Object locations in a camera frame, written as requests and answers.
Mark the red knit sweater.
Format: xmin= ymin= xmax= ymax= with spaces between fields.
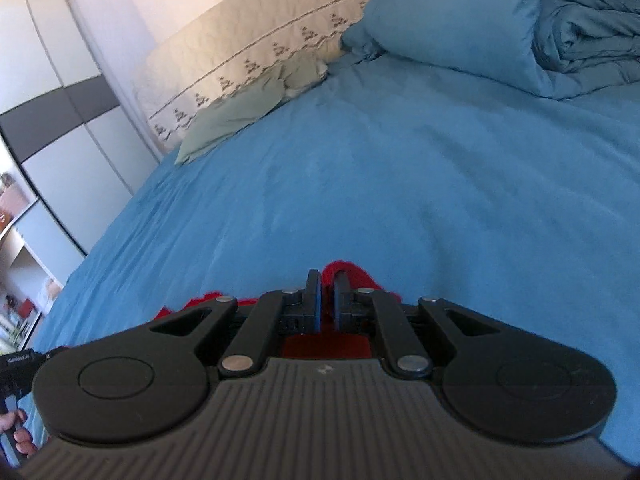
xmin=154 ymin=261 xmax=380 ymax=368

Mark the person's left hand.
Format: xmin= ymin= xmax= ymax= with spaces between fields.
xmin=0 ymin=408 xmax=38 ymax=457

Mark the white shelf desk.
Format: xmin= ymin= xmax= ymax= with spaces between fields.
xmin=1 ymin=143 xmax=85 ymax=354

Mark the blue bed sheet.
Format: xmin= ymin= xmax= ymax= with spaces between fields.
xmin=34 ymin=55 xmax=639 ymax=463

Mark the white grey wardrobe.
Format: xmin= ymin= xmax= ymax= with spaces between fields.
xmin=1 ymin=0 xmax=157 ymax=252

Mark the green flat pillow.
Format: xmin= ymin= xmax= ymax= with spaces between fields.
xmin=175 ymin=52 xmax=329 ymax=166

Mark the folded blue duvet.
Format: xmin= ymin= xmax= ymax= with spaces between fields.
xmin=341 ymin=0 xmax=639 ymax=100

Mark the beige quilted headboard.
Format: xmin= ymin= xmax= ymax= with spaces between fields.
xmin=134 ymin=0 xmax=369 ymax=153

